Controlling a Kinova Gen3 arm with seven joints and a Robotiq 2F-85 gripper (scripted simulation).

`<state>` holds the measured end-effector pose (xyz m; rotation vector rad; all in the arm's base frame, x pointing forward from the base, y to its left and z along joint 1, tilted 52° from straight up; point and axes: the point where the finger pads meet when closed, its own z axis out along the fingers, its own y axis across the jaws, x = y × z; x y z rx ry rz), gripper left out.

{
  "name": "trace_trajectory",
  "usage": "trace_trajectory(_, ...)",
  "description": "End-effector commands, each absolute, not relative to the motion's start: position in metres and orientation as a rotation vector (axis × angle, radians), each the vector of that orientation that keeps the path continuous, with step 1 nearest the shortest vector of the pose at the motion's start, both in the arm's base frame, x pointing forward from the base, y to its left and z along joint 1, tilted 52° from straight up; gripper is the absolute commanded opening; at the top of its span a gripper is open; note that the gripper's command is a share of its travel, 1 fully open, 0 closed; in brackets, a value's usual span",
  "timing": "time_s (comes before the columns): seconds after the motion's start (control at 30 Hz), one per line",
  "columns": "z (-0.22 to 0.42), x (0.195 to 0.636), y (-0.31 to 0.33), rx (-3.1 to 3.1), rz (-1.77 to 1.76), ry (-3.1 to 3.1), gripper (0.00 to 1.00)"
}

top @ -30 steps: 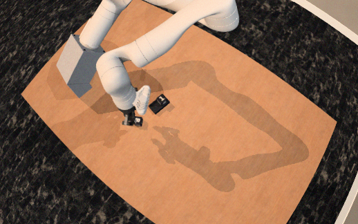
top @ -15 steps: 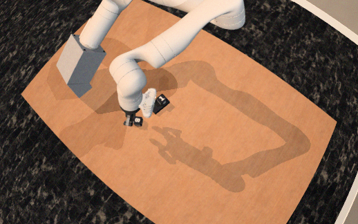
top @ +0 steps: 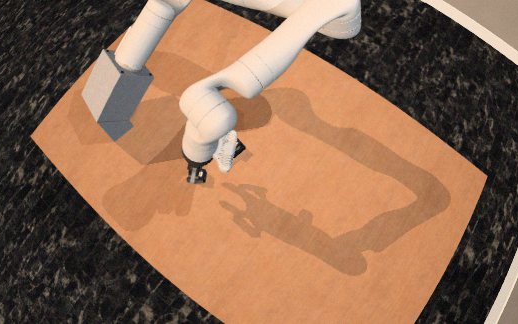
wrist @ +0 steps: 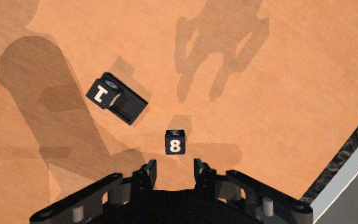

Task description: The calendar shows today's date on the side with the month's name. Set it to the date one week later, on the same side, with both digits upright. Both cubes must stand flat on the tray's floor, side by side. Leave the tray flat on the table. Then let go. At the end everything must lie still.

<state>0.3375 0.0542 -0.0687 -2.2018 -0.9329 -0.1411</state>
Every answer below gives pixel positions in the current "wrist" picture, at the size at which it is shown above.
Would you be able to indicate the black calendar cube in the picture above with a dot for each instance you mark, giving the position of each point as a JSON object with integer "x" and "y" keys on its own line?
{"x": 175, "y": 142}
{"x": 104, "y": 93}

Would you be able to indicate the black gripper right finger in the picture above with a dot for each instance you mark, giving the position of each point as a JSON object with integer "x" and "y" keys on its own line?
{"x": 262, "y": 202}

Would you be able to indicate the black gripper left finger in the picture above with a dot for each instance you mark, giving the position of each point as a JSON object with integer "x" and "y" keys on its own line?
{"x": 85, "y": 204}

